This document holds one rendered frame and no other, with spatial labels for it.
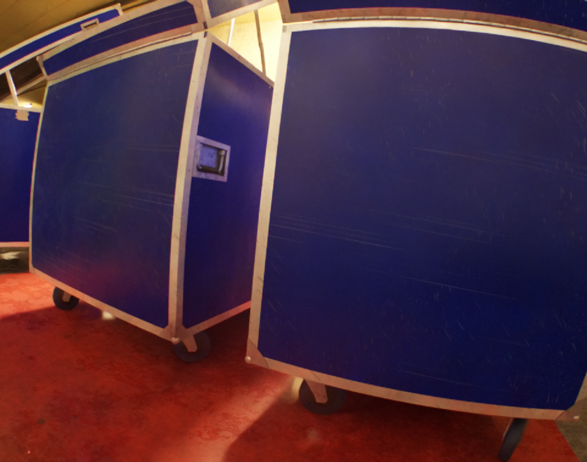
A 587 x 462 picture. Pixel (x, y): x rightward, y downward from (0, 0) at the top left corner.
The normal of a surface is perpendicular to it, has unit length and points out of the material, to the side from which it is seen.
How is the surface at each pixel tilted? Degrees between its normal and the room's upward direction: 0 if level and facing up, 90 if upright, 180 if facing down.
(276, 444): 0
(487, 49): 90
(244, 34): 90
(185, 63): 90
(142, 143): 90
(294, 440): 0
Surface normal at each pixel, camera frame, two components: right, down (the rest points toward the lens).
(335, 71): -0.37, 0.04
